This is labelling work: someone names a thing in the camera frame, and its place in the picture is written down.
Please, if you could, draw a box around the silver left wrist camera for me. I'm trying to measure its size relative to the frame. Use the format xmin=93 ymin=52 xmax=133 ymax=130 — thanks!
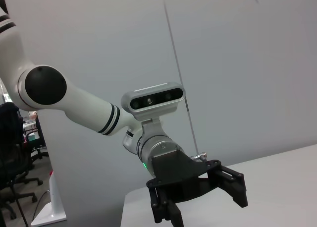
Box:
xmin=120 ymin=82 xmax=186 ymax=125

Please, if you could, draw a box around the black floor cable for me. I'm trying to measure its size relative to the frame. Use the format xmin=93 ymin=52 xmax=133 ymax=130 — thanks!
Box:
xmin=13 ymin=179 xmax=29 ymax=227

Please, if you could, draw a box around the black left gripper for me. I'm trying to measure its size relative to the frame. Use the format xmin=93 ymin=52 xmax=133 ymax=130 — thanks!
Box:
xmin=146 ymin=149 xmax=249 ymax=227

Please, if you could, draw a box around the left gripper connector cable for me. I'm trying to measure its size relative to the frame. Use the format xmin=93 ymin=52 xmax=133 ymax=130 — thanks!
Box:
xmin=190 ymin=150 xmax=208 ymax=162

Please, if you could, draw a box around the white metal floor stand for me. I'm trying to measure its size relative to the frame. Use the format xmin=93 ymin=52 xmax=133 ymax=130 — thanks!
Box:
xmin=31 ymin=170 xmax=68 ymax=227

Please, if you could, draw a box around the black office chair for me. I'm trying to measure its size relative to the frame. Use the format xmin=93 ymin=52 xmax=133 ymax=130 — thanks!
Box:
xmin=23 ymin=127 xmax=50 ymax=161
xmin=0 ymin=102 xmax=44 ymax=213

